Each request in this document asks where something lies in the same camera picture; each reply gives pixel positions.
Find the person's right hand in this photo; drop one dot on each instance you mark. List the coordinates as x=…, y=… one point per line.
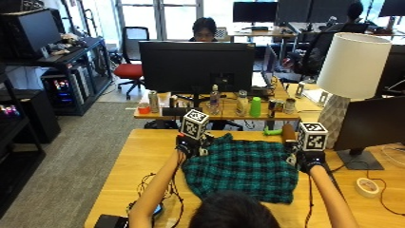
x=311, y=161

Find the person's left hand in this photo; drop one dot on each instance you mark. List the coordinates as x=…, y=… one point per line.
x=188, y=146

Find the green plaid cloth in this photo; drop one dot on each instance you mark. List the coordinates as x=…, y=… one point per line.
x=243, y=171

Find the brown cylinder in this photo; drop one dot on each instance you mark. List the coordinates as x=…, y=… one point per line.
x=289, y=133

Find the white marker cube right glove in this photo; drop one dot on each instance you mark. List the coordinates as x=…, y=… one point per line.
x=313, y=136

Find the white marker cube glove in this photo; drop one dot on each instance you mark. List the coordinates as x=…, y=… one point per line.
x=313, y=136
x=193, y=124

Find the white marker cube left glove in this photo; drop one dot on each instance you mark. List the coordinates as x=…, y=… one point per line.
x=193, y=124

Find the green toy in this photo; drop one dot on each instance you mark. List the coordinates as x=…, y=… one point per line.
x=273, y=131

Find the wooden desk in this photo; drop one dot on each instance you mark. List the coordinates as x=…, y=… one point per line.
x=228, y=114

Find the white faceted lamp base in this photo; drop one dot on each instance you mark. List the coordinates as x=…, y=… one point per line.
x=333, y=120

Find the clear water bottle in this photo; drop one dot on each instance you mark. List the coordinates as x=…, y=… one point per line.
x=215, y=100

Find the dark drink can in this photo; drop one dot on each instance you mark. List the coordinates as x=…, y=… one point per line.
x=272, y=109

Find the small glass jar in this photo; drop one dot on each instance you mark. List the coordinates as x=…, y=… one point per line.
x=291, y=106

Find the cream drink bottle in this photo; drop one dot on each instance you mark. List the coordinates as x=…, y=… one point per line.
x=241, y=105

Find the green plastic cup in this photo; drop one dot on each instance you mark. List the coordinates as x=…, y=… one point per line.
x=255, y=107

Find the red cup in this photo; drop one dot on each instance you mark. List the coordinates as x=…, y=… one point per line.
x=144, y=109

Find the white tape roll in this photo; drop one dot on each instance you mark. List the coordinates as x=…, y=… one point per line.
x=367, y=187

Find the black monitor on stand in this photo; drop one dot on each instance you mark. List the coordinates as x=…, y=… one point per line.
x=373, y=122

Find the large black monitor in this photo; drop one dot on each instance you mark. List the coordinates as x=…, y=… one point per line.
x=196, y=66

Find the open laptop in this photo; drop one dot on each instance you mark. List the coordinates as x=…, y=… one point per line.
x=269, y=68

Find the red office chair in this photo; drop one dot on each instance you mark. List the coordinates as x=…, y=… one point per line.
x=129, y=70

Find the white lamp shade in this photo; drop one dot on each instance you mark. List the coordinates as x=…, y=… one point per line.
x=355, y=65

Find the black office chair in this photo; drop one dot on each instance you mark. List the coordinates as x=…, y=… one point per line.
x=316, y=53

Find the black box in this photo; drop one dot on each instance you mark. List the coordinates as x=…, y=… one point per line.
x=111, y=221

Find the black shelving unit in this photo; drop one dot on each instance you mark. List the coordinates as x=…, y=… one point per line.
x=80, y=72

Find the computer tower with lights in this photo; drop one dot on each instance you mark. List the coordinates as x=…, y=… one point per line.
x=63, y=90

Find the black background monitor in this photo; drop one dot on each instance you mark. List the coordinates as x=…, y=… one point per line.
x=255, y=12

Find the black storage rack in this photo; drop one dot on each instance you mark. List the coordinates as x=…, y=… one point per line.
x=16, y=139

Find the black monitor on shelf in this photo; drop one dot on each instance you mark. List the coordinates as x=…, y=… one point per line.
x=31, y=33

